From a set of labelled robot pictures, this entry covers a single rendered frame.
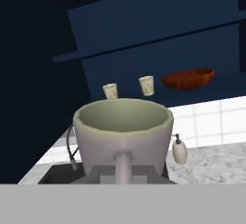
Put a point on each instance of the black sink tap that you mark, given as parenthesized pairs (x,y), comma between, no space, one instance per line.
(68,146)

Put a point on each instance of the red-brown wooden bowl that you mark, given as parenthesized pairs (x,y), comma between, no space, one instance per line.
(187,79)

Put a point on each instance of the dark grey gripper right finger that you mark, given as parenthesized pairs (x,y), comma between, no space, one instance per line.
(149,174)

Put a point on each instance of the cream patterned glass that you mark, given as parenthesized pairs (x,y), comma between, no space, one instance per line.
(110,91)
(146,85)

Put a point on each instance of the white soap dispenser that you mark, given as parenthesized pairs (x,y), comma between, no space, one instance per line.
(179,152)

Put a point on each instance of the dark blue cabinet door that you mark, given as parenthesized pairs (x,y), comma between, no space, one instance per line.
(32,90)

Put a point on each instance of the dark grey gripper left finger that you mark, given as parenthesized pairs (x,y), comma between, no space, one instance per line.
(96,175)

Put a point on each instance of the pale grey bowl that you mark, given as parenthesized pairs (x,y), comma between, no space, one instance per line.
(125,135)

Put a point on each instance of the dark blue open cabinet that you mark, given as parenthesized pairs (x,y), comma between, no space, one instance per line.
(179,26)

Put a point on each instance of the dark blue cabinet shelf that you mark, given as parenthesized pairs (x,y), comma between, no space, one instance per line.
(150,38)

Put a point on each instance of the dark grey sink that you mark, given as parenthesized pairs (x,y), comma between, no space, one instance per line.
(61,173)

